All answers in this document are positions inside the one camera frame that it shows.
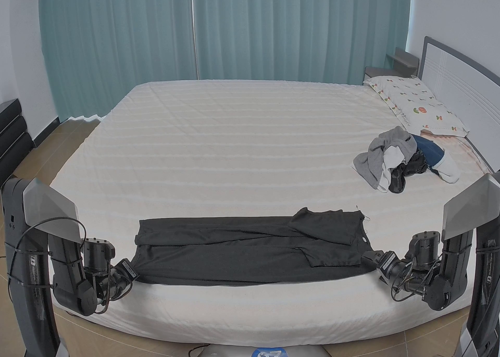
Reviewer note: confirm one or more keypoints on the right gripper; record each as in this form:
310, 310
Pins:
390, 267

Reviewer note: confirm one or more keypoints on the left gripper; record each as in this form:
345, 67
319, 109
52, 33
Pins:
125, 275

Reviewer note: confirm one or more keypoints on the black T-shirt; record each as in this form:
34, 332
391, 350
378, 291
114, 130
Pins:
234, 253

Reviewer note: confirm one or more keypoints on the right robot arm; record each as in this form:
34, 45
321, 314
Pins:
449, 265

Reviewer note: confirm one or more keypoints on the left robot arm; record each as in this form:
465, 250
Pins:
31, 269

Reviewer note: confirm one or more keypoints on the pile of clothes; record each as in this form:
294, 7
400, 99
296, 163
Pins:
375, 160

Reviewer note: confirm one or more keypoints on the bed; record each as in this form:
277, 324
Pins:
234, 132

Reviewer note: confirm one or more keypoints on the white printed pillow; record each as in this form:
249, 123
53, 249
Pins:
420, 103

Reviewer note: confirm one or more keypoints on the black chest of drawers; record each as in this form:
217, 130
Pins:
13, 136

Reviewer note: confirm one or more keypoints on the grey bedside table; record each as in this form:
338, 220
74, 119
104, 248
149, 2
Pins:
404, 59

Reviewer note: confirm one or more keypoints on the blue-green curtain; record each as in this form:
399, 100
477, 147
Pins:
117, 27
304, 15

